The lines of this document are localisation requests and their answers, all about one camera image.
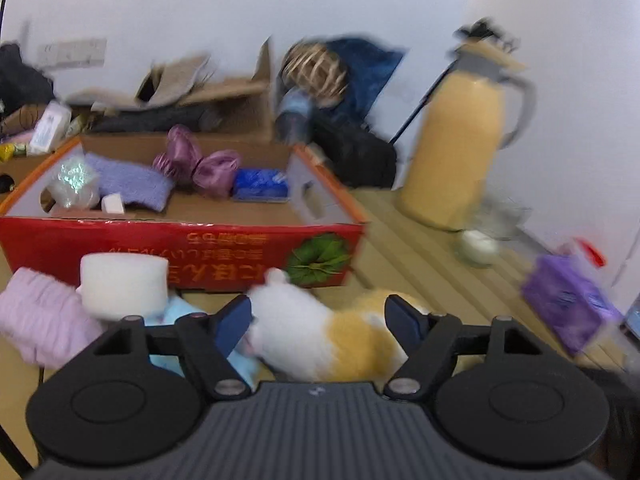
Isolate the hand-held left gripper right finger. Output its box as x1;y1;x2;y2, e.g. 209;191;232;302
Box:
381;294;557;404

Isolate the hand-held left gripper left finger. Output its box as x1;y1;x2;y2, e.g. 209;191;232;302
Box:
82;294;253;402

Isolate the yellow and white plush toy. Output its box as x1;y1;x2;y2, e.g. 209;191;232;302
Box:
245;268;436;383

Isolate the white round foam sponge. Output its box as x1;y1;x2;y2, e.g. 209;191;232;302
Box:
80;253;171;321

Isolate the red cardboard box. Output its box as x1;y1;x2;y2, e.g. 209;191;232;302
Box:
0;135;369;295

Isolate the blue tissue packet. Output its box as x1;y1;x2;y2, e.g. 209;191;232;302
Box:
232;167;291;203

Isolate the purple knitted cloth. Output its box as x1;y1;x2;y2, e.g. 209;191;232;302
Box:
85;154;176;212

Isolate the purple satin scrunchie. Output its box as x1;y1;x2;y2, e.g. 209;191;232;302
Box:
152;125;243;198

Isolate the pink soft pad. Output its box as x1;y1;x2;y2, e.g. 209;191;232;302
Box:
0;267;106;367

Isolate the clear plastic bag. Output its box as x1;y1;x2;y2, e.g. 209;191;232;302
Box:
46;156;101;210

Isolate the glass cup with candle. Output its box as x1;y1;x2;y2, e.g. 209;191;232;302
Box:
456;195;531;268

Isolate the purple tissue box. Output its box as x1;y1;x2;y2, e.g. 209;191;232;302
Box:
520;237;626;356

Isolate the yellow thermos jug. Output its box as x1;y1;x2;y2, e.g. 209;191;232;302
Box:
397;20;537;233

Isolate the large open cardboard box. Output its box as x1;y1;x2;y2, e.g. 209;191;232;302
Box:
65;40;276;146

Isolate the dark blue blanket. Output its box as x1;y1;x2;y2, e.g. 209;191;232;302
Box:
320;36;406;133

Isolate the brown cardboard tray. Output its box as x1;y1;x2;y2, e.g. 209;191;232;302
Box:
0;105;83;196

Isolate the wicker ball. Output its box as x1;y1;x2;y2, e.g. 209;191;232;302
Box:
279;40;351;106

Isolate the small white carton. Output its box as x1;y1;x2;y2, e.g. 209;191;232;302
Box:
27;101;72;155

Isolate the black bag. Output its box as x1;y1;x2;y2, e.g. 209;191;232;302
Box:
0;44;56;111

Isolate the white wall outlet strip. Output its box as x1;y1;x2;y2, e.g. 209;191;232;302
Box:
37;37;108;68

